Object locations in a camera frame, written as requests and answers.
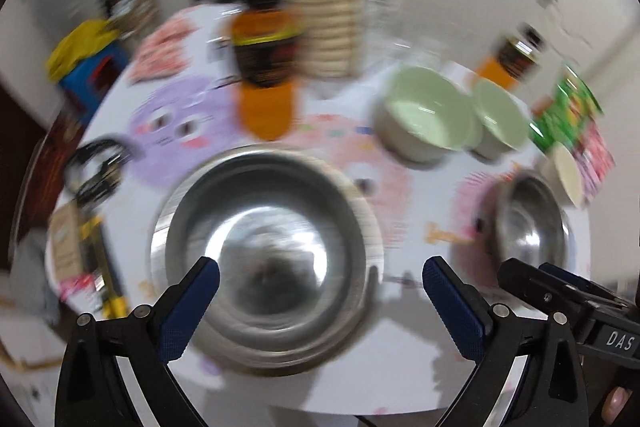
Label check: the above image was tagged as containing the green chips bag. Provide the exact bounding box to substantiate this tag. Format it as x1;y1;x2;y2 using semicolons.
530;67;603;152

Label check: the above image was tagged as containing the yellow black tool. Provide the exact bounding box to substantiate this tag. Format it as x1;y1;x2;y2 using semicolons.
80;217;128;318

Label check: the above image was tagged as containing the person's right hand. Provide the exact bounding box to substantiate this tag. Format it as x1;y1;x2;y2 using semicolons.
600;384;634;424

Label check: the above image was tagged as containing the black looped cable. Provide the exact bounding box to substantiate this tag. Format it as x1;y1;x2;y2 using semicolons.
64;137;133;202

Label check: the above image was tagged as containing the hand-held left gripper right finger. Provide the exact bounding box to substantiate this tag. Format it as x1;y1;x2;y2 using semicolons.
421;256;591;427

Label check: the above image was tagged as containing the orange juice bottle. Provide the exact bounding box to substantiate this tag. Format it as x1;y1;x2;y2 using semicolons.
475;22;546;92
227;0;301;140

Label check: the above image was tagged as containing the small steel bowl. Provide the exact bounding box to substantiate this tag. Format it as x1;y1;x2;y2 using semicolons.
482;174;571;270

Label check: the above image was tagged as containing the large green bowl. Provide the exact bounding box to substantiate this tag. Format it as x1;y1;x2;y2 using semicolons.
375;66;483;164

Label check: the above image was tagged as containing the grey cloth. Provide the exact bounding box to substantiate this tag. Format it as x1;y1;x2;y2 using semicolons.
10;227;61;323

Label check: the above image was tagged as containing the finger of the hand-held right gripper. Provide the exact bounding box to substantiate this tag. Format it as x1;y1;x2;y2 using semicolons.
497;258;587;344
537;263;633;309

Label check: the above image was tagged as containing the biscuit pack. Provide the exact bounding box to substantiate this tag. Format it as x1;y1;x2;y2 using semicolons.
287;0;366;80

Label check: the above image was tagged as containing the large steel bowl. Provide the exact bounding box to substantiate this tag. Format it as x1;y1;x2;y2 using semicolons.
149;146;386;378

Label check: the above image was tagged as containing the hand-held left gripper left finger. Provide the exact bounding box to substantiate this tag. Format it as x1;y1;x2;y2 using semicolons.
54;256;221;427

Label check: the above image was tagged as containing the red snack packet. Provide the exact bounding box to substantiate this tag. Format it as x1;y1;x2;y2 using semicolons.
127;17;193;85

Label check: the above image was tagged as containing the blue stool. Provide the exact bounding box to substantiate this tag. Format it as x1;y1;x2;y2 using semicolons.
60;42;131;108

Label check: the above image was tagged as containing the small cardboard box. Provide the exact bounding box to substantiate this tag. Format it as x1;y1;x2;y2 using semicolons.
47;202;86;280

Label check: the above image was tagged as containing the brown box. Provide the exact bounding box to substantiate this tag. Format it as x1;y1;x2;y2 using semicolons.
107;0;161;40

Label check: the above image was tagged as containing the yellow cloth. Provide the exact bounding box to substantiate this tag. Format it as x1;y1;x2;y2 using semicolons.
46;19;118;82

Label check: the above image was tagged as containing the pink snack bag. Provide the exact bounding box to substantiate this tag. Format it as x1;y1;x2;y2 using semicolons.
575;122;616;200

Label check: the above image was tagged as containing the white bowl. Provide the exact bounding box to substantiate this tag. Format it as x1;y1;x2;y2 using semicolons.
542;142;588;208

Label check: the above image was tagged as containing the printed tablecloth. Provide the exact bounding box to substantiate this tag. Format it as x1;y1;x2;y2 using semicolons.
42;2;593;415

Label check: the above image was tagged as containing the small green bowl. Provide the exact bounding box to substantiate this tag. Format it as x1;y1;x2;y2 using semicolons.
467;78;531;160

